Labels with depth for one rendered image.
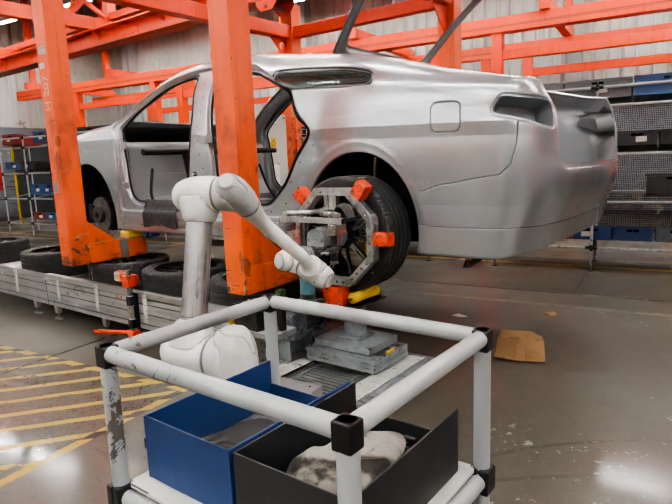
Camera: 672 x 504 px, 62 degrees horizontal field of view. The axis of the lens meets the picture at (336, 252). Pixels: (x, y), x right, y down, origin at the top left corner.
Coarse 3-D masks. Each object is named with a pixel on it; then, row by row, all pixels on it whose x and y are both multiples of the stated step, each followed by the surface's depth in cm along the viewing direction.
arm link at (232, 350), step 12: (216, 336) 204; (228, 336) 201; (240, 336) 202; (252, 336) 207; (204, 348) 206; (216, 348) 202; (228, 348) 200; (240, 348) 201; (252, 348) 205; (204, 360) 204; (216, 360) 202; (228, 360) 200; (240, 360) 201; (252, 360) 204; (204, 372) 206; (216, 372) 203; (228, 372) 201; (240, 372) 201
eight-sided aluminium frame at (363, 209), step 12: (312, 192) 312; (324, 192) 308; (336, 192) 303; (348, 192) 298; (312, 204) 320; (360, 204) 295; (372, 216) 293; (300, 228) 323; (372, 228) 293; (300, 240) 324; (372, 240) 293; (372, 252) 295; (360, 264) 301; (372, 264) 301; (336, 276) 317; (360, 276) 307
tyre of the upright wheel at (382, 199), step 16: (352, 176) 312; (368, 176) 321; (384, 192) 307; (384, 208) 297; (400, 208) 309; (384, 224) 297; (400, 224) 305; (400, 240) 305; (384, 256) 300; (400, 256) 311; (368, 272) 308; (384, 272) 307; (352, 288) 317
